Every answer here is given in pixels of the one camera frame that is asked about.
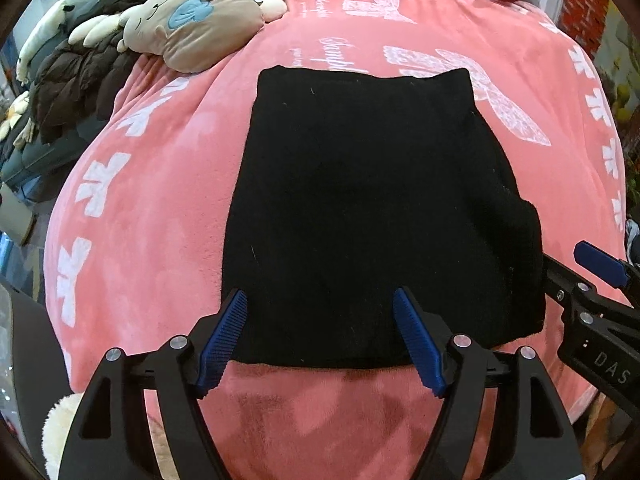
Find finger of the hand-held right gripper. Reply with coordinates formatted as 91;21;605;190
541;254;640;333
573;241;640;291

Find brown puffer jacket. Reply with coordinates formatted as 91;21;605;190
30;37;146;143

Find white fluffy plush toy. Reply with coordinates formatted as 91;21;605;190
41;392;86;480

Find long white plush toy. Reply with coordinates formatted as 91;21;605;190
15;0;76;83

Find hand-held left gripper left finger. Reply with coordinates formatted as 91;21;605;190
57;287;249;480

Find pink printed blanket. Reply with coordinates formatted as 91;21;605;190
42;0;628;480

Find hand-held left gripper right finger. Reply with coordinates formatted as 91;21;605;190
391;286;583;480

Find black knit garment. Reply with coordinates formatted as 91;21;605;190
221;66;546;370

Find brick pattern wall poster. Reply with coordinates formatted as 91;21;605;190
560;0;621;58

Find yellow flowers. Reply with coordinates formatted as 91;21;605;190
607;75;640;126

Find tan animal face cushion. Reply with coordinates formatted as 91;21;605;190
120;0;266;72

